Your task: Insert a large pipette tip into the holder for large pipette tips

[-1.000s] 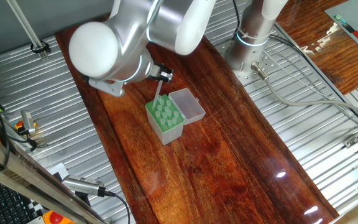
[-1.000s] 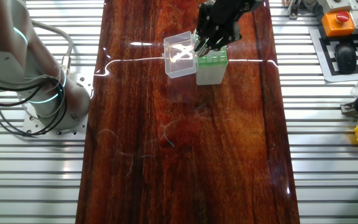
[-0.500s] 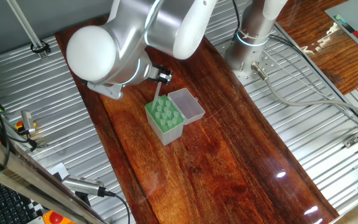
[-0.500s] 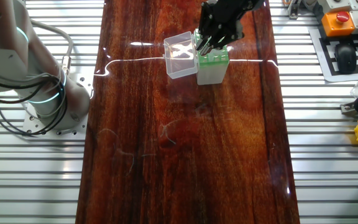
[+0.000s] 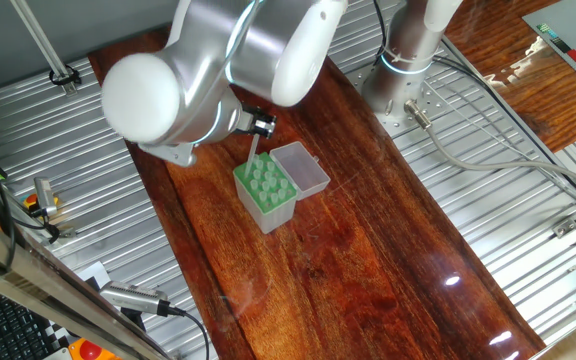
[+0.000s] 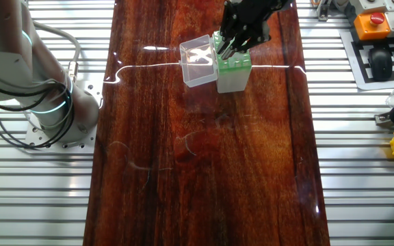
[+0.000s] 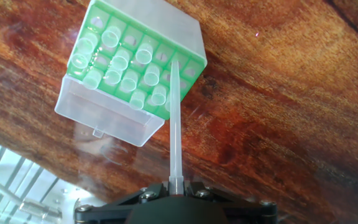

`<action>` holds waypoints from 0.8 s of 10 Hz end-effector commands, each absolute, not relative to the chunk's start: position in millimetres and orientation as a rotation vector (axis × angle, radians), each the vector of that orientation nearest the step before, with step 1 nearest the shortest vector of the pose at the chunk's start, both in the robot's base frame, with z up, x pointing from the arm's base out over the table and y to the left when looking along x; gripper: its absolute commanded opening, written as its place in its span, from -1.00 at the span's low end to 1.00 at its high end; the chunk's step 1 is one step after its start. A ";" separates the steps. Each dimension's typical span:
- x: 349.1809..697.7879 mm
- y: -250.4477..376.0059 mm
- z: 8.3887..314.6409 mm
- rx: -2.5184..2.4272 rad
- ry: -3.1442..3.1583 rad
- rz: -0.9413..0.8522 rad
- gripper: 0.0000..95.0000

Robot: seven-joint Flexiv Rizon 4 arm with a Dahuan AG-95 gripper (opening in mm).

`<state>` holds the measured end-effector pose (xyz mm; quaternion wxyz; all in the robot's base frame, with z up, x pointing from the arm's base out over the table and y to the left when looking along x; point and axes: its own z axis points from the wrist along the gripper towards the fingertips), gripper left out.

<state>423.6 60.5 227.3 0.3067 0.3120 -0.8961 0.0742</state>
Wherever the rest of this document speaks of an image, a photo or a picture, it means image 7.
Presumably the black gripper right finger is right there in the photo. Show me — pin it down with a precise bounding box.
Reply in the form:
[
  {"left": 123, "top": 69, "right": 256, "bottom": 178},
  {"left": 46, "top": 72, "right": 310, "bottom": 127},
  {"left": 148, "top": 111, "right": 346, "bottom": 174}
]
[{"left": 183, "top": 182, "right": 278, "bottom": 224}]

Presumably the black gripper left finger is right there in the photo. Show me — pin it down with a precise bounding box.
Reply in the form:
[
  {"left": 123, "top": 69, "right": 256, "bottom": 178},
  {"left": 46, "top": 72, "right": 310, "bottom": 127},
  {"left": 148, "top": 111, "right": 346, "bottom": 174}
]
[{"left": 75, "top": 182, "right": 170, "bottom": 224}]

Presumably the translucent tip box green rack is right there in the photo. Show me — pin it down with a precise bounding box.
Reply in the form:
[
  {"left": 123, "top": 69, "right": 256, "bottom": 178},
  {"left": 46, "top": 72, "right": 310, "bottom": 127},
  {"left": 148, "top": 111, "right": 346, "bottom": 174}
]
[{"left": 66, "top": 0, "right": 208, "bottom": 121}]

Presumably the clear hinged box lid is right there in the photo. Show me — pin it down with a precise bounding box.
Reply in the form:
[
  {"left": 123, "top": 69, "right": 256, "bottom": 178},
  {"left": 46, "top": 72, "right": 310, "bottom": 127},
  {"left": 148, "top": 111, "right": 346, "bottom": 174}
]
[{"left": 54, "top": 74, "right": 166, "bottom": 147}]

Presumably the glossy wood grain board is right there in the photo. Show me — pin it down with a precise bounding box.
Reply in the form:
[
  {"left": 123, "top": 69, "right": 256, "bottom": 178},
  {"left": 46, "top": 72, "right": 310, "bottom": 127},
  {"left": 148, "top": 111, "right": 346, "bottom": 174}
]
[{"left": 0, "top": 0, "right": 358, "bottom": 224}]

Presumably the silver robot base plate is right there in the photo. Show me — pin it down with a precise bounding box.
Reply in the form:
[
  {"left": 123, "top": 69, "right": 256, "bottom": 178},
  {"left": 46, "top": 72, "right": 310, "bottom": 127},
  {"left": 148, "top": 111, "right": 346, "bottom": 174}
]
[{"left": 48, "top": 182, "right": 107, "bottom": 214}]

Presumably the grey cable metal connector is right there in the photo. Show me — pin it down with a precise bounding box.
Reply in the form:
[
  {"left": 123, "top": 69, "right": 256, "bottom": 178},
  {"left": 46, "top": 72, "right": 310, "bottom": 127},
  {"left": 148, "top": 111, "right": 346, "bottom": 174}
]
[{"left": 0, "top": 174, "right": 63, "bottom": 219}]

